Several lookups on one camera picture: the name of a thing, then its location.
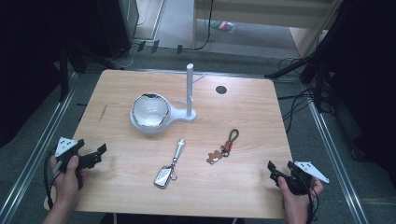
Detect silver car key with strap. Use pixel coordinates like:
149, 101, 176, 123
153, 138, 187, 189

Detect person's right hand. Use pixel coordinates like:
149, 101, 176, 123
277, 175, 325, 217

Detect black stand leg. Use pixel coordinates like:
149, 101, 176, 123
264, 52, 317, 79

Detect black cabinet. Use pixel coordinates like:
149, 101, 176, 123
95, 0, 140, 61

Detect bear keychain with green loop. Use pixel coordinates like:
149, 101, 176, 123
205, 128, 240, 165

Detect person's left hand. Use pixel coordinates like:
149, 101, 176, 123
49, 154, 86, 209

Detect black floor cables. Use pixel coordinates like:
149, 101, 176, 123
276, 56, 323, 134

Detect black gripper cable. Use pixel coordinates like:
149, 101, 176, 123
306, 185, 320, 224
42, 150, 64, 210

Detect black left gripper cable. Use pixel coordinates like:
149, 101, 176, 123
42, 150, 64, 210

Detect light wooden furniture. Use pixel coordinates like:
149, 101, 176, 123
191, 0, 344, 59

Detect aluminium floor rail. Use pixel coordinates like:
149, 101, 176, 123
303, 92, 371, 224
0, 70, 78, 224

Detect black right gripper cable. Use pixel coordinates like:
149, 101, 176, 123
306, 185, 320, 224

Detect white floor cable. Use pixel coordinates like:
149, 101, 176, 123
108, 45, 139, 70

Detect black hanging cable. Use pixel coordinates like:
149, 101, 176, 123
192, 0, 217, 51

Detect colourful packet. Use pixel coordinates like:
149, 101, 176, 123
210, 20, 237, 34

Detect white key holder stand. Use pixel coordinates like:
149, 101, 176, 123
129, 63, 206, 135

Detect white bowl with silver rim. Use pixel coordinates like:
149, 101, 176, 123
131, 92, 172, 128

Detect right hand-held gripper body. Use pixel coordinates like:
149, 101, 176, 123
281, 161, 331, 196

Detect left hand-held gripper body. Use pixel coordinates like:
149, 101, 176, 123
52, 136, 86, 174

